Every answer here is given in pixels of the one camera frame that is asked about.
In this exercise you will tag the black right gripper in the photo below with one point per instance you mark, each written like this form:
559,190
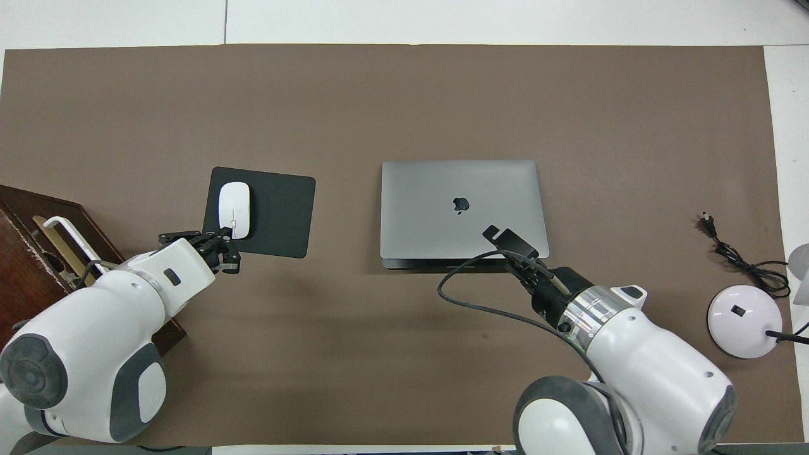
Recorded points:
556,294

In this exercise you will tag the brown table mat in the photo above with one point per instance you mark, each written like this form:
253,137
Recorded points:
404,95

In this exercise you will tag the silver grey laptop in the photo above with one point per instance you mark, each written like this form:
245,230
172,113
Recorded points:
430,189

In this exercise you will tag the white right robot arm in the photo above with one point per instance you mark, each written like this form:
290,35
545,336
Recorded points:
644,366

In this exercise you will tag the white computer mouse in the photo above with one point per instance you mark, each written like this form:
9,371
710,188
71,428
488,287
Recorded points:
234,205

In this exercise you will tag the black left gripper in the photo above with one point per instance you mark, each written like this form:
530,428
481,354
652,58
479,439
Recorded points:
212,249

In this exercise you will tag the black mouse pad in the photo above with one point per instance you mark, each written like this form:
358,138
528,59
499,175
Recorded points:
284,215

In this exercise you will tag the dark wooden box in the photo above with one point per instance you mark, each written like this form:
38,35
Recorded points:
25,284

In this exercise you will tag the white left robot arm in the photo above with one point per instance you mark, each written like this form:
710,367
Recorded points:
95,335

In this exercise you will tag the white desk lamp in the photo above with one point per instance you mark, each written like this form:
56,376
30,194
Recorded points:
739,322

